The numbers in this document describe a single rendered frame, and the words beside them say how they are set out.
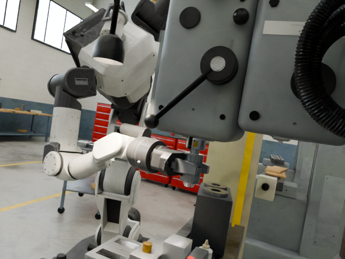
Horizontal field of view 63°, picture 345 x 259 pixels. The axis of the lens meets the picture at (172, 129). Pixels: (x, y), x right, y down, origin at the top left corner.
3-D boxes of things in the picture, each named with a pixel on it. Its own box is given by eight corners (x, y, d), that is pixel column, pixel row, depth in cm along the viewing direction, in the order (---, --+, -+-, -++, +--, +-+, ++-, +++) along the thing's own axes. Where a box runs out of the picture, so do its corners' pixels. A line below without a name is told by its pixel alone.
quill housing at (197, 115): (144, 128, 60) (168, -22, 59) (175, 130, 80) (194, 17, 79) (233, 145, 54) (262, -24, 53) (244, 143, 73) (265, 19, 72)
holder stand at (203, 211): (187, 248, 96) (197, 190, 95) (193, 226, 118) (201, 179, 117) (223, 256, 94) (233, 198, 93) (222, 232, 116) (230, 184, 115)
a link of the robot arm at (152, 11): (158, -9, 117) (138, 19, 120) (155, -15, 108) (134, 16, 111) (180, 10, 118) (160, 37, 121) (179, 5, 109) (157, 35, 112)
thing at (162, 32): (146, 115, 69) (159, 29, 69) (152, 116, 73) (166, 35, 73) (161, 117, 68) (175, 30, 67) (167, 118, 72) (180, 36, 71)
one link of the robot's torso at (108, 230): (102, 235, 160) (106, 159, 144) (136, 242, 158) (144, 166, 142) (90, 255, 146) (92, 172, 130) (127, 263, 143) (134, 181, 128)
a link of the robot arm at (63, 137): (34, 173, 92) (42, 106, 95) (67, 173, 103) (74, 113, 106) (56, 177, 86) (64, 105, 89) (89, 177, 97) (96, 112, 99)
